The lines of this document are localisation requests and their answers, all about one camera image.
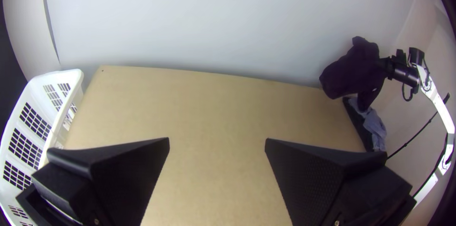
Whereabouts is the heap of clothes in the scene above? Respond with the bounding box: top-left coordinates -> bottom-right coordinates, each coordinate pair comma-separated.
342,96 -> 389,152

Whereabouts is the black printed t-shirt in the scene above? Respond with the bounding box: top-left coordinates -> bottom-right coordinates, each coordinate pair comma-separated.
319,36 -> 388,113

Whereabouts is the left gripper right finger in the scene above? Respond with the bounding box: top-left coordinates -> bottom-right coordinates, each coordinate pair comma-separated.
265,138 -> 417,226

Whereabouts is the white laundry basket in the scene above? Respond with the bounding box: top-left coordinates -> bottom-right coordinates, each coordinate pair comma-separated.
0,68 -> 85,226

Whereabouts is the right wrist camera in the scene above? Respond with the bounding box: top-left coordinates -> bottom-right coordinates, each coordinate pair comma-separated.
394,48 -> 408,66

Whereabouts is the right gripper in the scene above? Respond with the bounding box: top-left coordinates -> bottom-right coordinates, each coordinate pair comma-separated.
378,56 -> 395,79

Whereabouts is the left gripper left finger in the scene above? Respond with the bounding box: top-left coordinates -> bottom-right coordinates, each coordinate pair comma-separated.
16,137 -> 170,226

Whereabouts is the black cable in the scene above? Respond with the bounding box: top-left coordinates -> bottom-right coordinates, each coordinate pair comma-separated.
401,83 -> 418,103
386,92 -> 451,160

